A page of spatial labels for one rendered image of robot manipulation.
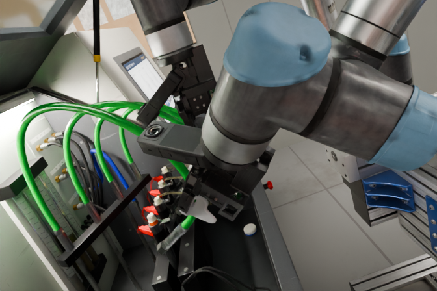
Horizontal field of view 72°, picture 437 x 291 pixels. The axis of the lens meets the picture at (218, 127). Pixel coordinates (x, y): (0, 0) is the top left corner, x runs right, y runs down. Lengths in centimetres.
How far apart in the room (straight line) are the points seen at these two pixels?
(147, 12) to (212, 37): 230
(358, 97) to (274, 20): 9
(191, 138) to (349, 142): 19
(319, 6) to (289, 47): 69
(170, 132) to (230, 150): 13
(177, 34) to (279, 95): 30
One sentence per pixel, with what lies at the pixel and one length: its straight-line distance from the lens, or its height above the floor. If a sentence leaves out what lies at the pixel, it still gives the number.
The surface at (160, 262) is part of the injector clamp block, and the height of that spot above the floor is 98.
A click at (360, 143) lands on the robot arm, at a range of 27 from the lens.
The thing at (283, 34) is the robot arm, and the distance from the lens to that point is 23.
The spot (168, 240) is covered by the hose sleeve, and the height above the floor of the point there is 113.
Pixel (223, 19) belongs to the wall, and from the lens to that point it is 281.
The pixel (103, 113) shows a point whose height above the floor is 138.
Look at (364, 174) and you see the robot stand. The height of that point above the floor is 92.
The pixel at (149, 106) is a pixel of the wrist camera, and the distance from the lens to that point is 54.
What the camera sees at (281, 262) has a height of 95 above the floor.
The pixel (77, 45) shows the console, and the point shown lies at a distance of 98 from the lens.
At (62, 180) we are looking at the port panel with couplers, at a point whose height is 119.
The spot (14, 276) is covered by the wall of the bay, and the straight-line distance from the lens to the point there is 79.
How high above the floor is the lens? 146
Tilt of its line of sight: 20 degrees down
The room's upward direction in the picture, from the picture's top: 21 degrees counter-clockwise
